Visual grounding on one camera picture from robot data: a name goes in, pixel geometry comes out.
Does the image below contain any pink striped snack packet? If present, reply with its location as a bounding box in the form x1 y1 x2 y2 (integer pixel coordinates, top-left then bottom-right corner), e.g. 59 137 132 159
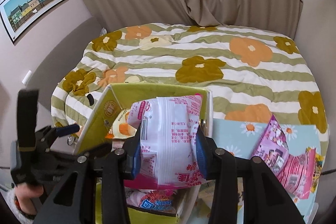
277 147 316 200

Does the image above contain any purple snack packet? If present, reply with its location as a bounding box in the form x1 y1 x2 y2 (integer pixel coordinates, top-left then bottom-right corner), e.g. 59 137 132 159
252 115 289 176

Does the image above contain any orange chiffon cake packet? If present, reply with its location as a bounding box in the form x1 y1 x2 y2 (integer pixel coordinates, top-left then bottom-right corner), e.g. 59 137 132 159
105 109 137 139

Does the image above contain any green cardboard snack box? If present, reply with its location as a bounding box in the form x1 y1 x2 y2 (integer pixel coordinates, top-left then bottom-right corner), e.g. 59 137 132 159
75 84 213 223

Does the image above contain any pink white snack packet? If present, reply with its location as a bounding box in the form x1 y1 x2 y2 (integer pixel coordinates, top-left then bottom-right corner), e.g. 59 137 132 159
126 94 206 190

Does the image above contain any gold foil candy wrapper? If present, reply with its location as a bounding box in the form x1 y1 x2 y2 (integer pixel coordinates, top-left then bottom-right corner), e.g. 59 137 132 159
310 152 325 193

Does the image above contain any left hand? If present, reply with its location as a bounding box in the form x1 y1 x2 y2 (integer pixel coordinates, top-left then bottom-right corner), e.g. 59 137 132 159
14 182 44 215

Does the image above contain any blue daisy tablecloth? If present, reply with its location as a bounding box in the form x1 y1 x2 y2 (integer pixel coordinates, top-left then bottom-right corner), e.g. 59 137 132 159
212 119 325 223

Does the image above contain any red white snack packet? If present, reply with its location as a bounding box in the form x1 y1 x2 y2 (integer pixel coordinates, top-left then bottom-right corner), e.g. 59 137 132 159
125 187 177 213

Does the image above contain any framed houses picture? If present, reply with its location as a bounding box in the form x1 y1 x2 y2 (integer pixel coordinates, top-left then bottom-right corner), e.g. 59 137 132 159
1 0 65 43

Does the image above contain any floral striped quilt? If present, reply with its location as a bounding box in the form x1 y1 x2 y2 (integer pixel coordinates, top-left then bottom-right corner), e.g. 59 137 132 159
51 23 329 155

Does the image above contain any white wall switch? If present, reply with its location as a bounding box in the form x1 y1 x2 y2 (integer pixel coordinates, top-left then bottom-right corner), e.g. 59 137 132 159
22 70 33 85

